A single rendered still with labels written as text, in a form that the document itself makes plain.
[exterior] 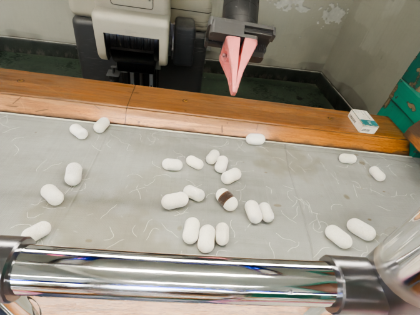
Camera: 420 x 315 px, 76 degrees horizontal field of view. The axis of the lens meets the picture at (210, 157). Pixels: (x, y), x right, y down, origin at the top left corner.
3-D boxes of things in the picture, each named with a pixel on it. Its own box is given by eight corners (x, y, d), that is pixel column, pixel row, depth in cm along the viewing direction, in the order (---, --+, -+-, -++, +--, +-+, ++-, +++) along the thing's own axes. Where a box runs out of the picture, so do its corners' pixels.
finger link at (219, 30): (255, 87, 38) (259, 27, 39) (205, 80, 37) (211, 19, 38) (242, 103, 45) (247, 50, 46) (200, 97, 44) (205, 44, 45)
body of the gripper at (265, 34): (276, 38, 40) (279, -7, 41) (208, 27, 38) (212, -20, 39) (262, 60, 46) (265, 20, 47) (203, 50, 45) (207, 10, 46)
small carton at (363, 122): (347, 116, 60) (351, 108, 59) (361, 118, 60) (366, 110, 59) (358, 132, 56) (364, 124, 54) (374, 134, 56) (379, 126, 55)
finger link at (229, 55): (271, 90, 38) (275, 29, 40) (222, 82, 37) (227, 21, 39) (257, 105, 45) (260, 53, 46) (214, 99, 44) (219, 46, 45)
